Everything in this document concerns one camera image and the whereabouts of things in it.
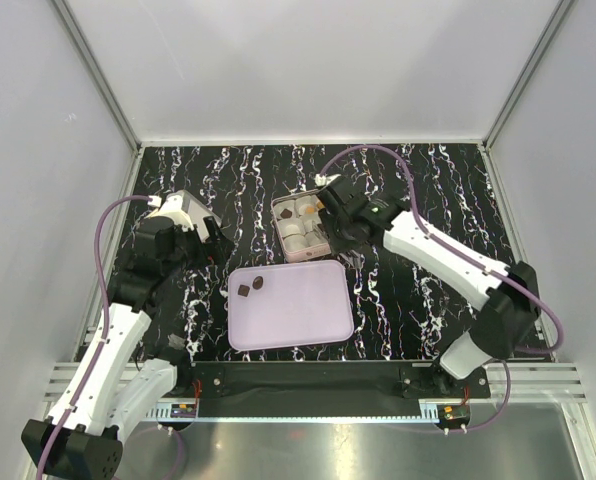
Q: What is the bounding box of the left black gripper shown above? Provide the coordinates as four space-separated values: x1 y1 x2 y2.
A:
163 216 234 278

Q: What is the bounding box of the dark square chocolate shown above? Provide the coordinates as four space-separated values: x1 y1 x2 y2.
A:
237 285 250 297

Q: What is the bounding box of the dark oval chocolate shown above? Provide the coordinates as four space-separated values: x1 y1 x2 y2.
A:
252 276 264 290

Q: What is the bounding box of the pink tin lid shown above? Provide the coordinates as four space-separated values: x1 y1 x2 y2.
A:
147 190 222 242

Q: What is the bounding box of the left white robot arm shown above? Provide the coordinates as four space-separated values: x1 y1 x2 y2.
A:
21 216 234 479

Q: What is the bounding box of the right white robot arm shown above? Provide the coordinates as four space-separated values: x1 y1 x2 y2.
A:
316 175 542 397

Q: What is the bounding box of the pink chocolate tin box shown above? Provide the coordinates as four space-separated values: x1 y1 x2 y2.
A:
271 190 332 263

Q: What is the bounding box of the lilac plastic tray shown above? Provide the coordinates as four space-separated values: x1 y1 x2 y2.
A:
227 260 355 351

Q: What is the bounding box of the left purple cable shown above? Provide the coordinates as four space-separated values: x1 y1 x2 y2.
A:
32 195 162 480

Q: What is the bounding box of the purple cable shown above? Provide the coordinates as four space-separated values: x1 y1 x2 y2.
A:
315 144 565 436
32 195 162 480

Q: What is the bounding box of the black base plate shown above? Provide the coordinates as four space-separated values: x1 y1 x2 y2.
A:
177 360 491 419

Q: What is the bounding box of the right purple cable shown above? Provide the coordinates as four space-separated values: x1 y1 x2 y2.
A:
315 144 565 436

